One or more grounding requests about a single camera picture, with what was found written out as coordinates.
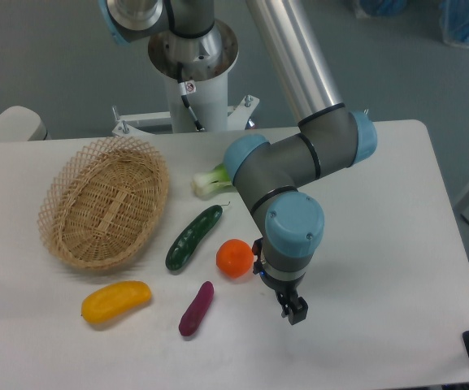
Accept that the blue plastic bag right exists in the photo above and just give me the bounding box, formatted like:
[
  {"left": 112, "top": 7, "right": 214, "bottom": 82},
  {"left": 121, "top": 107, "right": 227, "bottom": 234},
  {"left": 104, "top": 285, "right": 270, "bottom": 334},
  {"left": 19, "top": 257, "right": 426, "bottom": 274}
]
[{"left": 439, "top": 0, "right": 469, "bottom": 49}]

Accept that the woven wicker basket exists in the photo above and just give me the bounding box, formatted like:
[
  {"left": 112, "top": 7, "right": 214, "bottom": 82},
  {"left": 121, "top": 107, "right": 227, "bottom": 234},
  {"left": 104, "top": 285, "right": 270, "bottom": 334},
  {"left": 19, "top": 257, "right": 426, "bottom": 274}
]
[{"left": 38, "top": 137, "right": 169, "bottom": 271}]

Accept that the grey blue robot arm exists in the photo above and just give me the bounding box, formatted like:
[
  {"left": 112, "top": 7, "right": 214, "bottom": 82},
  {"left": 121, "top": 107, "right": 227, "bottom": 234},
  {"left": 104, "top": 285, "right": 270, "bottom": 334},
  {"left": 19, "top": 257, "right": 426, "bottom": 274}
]
[{"left": 98, "top": 1, "right": 377, "bottom": 324}]

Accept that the green cucumber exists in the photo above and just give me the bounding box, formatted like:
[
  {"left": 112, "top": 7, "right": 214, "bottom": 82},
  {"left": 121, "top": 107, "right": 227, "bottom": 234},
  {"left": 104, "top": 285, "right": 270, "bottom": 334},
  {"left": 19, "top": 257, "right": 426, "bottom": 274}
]
[{"left": 165, "top": 202, "right": 230, "bottom": 274}]

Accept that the blue plastic bag middle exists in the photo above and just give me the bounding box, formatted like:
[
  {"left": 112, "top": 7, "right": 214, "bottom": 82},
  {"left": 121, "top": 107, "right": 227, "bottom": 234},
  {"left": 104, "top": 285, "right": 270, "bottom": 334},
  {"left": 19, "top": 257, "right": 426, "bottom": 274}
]
[{"left": 350, "top": 0, "right": 408, "bottom": 19}]

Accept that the orange tangerine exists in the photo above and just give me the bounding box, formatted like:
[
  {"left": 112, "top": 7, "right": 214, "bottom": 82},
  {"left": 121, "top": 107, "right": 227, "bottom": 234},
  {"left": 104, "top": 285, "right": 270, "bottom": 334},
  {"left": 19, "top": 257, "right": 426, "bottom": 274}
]
[{"left": 216, "top": 239, "right": 254, "bottom": 279}]

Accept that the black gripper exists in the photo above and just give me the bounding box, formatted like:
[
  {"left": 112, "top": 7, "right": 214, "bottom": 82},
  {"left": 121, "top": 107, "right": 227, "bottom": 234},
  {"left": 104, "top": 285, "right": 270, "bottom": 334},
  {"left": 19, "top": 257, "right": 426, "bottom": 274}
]
[{"left": 252, "top": 238, "right": 309, "bottom": 325}]

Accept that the purple sweet potato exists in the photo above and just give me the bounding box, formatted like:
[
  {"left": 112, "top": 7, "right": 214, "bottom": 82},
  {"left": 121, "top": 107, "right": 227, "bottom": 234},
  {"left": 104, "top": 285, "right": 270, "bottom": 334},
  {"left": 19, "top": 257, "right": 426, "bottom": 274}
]
[{"left": 178, "top": 281, "right": 215, "bottom": 337}]

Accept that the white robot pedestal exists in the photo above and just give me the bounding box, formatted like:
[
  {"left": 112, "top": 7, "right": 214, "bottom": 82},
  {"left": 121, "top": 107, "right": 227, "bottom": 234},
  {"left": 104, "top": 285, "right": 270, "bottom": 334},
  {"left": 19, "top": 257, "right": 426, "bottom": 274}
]
[{"left": 112, "top": 19, "right": 259, "bottom": 137}]

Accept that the yellow mango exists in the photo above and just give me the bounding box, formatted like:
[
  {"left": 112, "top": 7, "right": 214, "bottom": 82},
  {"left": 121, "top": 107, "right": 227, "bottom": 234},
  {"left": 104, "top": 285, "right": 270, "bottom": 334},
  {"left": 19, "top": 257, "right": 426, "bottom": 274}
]
[{"left": 80, "top": 280, "right": 152, "bottom": 324}]

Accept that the white chair left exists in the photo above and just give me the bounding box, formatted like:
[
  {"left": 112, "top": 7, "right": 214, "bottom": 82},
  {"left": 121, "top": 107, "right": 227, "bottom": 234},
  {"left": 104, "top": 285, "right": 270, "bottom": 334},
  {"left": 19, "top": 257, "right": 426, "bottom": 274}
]
[{"left": 0, "top": 106, "right": 51, "bottom": 143}]

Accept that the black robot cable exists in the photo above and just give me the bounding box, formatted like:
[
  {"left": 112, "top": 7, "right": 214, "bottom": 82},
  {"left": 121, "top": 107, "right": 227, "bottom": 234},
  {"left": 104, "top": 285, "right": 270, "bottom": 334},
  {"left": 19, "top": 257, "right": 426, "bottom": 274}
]
[{"left": 176, "top": 60, "right": 206, "bottom": 132}]

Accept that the green bok choy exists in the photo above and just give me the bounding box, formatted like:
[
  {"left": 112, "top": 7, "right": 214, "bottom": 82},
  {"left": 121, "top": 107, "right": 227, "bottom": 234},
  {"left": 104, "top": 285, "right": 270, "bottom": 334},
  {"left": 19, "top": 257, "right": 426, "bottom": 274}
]
[{"left": 190, "top": 163, "right": 234, "bottom": 199}]

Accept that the blue plastic bag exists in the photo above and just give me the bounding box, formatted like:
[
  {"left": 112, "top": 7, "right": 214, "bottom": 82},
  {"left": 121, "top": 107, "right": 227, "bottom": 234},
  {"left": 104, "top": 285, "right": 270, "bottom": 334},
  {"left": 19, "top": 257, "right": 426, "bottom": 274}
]
[
  {"left": 350, "top": 0, "right": 408, "bottom": 19},
  {"left": 439, "top": 0, "right": 469, "bottom": 49}
]

